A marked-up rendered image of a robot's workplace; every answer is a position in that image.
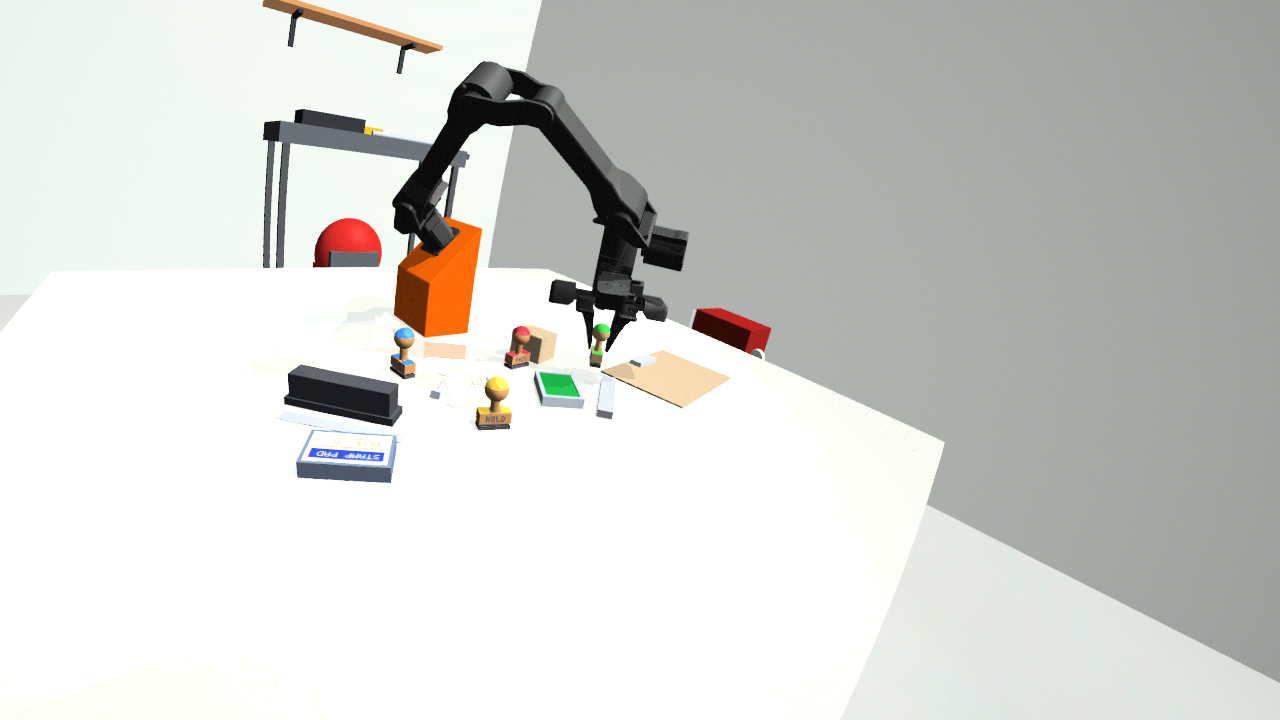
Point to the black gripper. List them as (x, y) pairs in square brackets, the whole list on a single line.
[(564, 292)]

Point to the brown wooden fail stamp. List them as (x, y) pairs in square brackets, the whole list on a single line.
[(518, 358)]

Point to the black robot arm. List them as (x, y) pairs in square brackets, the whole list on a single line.
[(621, 202)]

